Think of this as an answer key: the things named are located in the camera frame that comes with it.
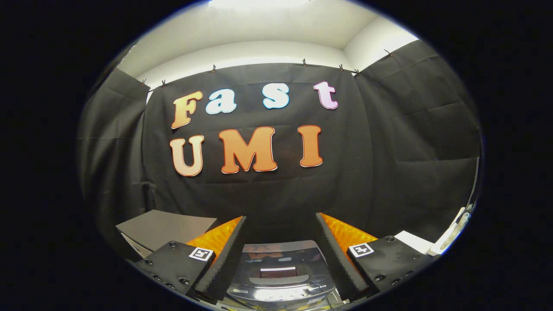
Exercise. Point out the white plastic fixture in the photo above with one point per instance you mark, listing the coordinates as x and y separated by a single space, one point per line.
453 229

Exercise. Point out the dark washing machine lid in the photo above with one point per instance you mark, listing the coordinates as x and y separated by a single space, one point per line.
281 259

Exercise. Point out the black backdrop cloth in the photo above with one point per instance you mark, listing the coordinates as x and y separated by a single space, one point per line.
389 142

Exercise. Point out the row of black cloth clips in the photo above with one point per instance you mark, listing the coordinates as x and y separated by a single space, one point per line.
303 62

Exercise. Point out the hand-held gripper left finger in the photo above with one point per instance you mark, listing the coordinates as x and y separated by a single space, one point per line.
224 259

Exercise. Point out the grey cabinet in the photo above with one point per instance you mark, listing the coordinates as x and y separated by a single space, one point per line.
164 226

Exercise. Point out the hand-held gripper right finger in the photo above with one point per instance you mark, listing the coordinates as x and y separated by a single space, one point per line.
335 259

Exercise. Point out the white flat board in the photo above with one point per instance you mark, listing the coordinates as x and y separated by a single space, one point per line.
412 242

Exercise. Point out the grey washing machine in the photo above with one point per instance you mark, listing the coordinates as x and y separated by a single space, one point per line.
281 293

